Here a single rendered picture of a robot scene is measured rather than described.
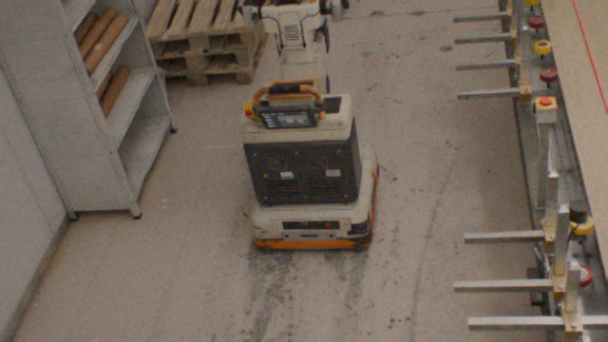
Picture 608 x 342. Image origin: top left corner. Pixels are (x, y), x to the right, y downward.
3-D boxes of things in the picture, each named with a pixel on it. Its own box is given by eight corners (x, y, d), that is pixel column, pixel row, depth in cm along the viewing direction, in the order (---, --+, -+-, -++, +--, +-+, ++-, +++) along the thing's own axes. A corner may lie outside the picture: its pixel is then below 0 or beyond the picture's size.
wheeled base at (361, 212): (371, 252, 405) (367, 217, 389) (254, 253, 418) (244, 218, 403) (381, 170, 456) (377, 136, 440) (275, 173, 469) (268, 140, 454)
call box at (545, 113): (536, 125, 285) (536, 108, 280) (534, 114, 290) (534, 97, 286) (556, 124, 284) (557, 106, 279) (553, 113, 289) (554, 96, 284)
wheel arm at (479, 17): (453, 25, 425) (452, 17, 422) (453, 22, 427) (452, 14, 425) (535, 18, 416) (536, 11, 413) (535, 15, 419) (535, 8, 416)
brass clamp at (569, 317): (562, 341, 236) (563, 331, 233) (558, 307, 247) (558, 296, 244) (584, 341, 235) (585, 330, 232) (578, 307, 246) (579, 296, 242)
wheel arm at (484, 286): (454, 294, 270) (454, 286, 268) (454, 288, 273) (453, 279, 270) (585, 293, 262) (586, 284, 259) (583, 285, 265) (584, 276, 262)
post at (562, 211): (551, 311, 275) (558, 210, 246) (550, 303, 278) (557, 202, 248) (561, 311, 274) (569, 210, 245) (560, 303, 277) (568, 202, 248)
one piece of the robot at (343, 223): (351, 231, 397) (350, 218, 392) (273, 232, 406) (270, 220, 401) (351, 228, 399) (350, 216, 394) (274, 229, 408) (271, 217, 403)
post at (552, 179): (543, 271, 298) (548, 175, 268) (542, 264, 301) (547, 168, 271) (553, 271, 297) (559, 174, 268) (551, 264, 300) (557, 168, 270)
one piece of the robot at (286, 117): (329, 133, 372) (320, 108, 352) (257, 135, 380) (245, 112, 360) (331, 112, 377) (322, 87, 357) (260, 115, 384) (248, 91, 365)
